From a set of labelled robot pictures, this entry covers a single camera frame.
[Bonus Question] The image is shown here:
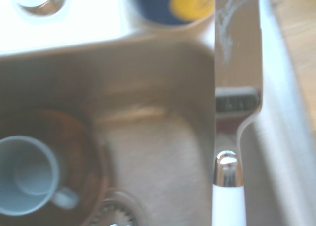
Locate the stainless steel kitchen sink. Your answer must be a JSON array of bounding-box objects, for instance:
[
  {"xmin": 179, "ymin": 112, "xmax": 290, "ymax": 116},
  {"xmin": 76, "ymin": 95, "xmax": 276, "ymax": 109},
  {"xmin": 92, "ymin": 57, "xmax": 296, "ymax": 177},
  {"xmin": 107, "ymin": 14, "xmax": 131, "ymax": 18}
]
[{"xmin": 0, "ymin": 0, "xmax": 316, "ymax": 226}]

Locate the metal sink drain strainer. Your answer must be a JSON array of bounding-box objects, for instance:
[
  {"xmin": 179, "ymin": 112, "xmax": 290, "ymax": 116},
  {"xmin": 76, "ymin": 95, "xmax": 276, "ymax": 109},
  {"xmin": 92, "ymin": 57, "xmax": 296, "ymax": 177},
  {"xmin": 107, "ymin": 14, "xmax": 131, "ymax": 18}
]
[{"xmin": 90, "ymin": 188, "xmax": 147, "ymax": 226}]

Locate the white-handled table knife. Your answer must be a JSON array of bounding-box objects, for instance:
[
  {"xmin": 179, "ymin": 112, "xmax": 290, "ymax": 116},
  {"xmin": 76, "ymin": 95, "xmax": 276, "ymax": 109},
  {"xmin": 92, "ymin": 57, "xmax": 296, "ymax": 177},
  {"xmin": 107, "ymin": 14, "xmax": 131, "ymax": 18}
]
[{"xmin": 211, "ymin": 0, "xmax": 264, "ymax": 226}]

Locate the grey-blue ceramic mug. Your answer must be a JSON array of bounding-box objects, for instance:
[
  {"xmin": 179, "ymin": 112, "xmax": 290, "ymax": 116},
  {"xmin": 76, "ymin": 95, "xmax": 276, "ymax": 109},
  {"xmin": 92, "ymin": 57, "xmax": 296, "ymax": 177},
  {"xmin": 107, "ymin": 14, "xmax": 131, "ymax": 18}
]
[{"xmin": 0, "ymin": 136, "xmax": 79, "ymax": 217}]

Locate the brown wooden bowl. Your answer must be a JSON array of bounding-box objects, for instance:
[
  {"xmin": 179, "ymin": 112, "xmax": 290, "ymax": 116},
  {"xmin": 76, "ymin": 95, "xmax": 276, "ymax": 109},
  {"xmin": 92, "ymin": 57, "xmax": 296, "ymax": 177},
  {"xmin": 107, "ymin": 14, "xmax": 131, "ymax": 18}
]
[{"xmin": 0, "ymin": 108, "xmax": 110, "ymax": 226}]

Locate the blue and yellow round container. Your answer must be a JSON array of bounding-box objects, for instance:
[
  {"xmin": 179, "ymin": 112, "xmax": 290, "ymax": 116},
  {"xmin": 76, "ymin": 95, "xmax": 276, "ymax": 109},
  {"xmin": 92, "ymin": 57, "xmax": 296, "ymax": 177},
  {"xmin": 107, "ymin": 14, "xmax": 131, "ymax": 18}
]
[{"xmin": 127, "ymin": 0, "xmax": 215, "ymax": 27}]

